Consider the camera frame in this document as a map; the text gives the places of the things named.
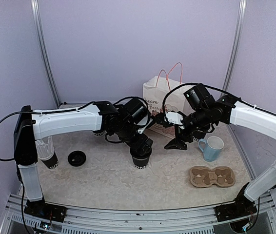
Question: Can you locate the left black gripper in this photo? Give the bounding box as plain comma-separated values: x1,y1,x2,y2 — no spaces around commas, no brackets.
117,121,154,156

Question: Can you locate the black paper coffee cup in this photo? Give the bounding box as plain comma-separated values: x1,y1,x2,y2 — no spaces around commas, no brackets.
192,131,206,142
132,157,150,169

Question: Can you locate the white paper takeout bag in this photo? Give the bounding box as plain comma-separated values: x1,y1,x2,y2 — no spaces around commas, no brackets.
142,62,195,139

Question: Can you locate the stack of black paper cups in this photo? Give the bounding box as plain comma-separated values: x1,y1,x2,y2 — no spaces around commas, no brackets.
93,130,106,137

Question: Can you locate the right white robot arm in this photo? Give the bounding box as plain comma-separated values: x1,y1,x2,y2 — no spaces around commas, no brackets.
160,93,276,216

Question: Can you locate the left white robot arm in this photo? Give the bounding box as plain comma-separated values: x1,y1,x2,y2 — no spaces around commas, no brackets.
12,97,153,217

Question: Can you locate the light blue ceramic mug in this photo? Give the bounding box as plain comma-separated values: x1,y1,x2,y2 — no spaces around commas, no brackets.
198,136,224,162

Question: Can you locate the brown cardboard cup carrier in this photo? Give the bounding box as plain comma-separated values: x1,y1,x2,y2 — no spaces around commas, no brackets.
189,166,236,188

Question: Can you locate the stack of black cup lids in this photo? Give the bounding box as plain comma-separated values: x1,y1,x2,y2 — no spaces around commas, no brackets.
67,151,86,167

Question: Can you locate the cup holding wrapped straws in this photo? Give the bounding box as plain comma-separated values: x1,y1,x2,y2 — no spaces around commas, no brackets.
36,136,59,170

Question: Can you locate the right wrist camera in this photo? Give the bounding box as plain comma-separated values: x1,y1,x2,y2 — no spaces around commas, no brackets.
155,112,184,128

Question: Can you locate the aluminium front frame rail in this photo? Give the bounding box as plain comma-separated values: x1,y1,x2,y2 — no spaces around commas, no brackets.
0,194,276,234

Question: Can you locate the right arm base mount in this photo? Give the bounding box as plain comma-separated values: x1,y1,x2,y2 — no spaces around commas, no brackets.
214,183,257,222

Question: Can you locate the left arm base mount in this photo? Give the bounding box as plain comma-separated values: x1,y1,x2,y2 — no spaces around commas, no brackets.
24,198,67,223

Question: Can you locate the right rear aluminium post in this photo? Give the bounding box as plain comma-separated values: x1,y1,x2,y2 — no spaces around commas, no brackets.
222,0,247,91

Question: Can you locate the aluminium post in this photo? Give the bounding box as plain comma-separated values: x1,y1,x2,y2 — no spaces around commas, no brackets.
31,0,61,107
222,0,247,91

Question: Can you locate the left rear aluminium post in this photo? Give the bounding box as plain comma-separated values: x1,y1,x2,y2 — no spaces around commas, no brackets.
31,0,61,107

